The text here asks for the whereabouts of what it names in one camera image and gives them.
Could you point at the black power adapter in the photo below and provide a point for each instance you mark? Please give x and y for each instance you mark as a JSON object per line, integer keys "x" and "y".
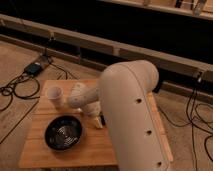
{"x": 33, "y": 69}

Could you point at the black bowl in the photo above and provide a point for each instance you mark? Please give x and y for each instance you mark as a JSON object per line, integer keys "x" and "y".
{"x": 63, "y": 133}

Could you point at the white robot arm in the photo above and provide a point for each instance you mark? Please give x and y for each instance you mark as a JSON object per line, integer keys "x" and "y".
{"x": 122, "y": 91}

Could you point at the white cup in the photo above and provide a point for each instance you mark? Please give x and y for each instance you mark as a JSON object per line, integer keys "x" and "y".
{"x": 55, "y": 96}

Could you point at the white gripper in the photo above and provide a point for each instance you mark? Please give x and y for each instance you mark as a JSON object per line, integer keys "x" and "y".
{"x": 93, "y": 110}

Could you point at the black eraser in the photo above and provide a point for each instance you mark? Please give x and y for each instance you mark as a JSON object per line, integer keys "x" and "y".
{"x": 102, "y": 120}

